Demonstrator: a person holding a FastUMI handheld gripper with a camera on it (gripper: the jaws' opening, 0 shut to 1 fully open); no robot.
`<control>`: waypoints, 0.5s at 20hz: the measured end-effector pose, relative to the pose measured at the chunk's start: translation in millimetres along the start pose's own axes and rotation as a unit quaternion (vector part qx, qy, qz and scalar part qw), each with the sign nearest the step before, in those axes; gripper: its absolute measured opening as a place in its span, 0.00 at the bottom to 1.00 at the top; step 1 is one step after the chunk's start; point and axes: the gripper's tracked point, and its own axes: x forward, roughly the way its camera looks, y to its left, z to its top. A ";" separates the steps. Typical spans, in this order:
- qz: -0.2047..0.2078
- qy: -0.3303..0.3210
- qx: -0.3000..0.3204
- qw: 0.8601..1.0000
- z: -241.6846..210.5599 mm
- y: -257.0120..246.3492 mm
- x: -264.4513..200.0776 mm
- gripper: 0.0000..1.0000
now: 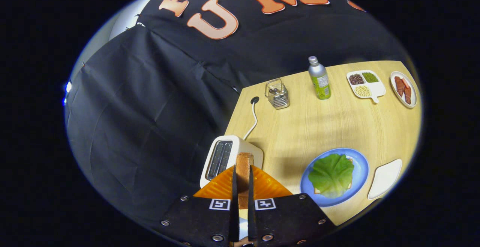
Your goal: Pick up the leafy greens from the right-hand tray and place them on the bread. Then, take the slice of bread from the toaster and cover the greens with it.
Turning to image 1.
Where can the white toaster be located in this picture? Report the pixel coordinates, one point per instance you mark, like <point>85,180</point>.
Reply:
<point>243,145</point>

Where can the black backdrop cloth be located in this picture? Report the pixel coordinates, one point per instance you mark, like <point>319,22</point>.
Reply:
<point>150,108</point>

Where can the blue round plate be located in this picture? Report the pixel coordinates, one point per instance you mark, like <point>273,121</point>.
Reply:
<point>360,172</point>

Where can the white oval plate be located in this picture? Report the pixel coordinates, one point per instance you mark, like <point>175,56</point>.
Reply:
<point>413,95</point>

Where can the white rectangular dish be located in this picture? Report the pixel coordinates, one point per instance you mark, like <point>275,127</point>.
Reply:
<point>384,179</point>

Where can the pile of dark beans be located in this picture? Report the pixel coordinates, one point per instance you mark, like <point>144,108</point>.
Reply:
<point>356,79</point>

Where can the toasted bread slice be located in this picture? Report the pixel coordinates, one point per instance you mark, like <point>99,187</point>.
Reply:
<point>243,175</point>

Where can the pile of green beans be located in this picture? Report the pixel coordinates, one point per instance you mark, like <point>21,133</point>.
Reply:
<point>370,77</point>

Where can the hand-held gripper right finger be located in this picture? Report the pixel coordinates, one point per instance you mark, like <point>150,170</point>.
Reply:
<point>251,217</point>

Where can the white divided dish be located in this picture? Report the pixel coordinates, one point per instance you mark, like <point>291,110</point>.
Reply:
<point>377,88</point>

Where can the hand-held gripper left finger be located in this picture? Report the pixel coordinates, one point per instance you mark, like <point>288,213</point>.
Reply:
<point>234,217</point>

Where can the brown meat piece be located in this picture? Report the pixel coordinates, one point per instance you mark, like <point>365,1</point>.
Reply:
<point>407,96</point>
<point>399,86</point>

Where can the green lettuce leaf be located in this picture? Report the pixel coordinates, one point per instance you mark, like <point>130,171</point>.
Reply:
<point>332,175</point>

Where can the red food slice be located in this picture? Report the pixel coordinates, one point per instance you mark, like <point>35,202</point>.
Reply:
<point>405,82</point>

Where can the silver bottle with green label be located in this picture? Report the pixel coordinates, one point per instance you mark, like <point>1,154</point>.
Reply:
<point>318,78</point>

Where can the pile of yellow soybeans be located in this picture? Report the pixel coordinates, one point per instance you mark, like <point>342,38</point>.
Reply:
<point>363,91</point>

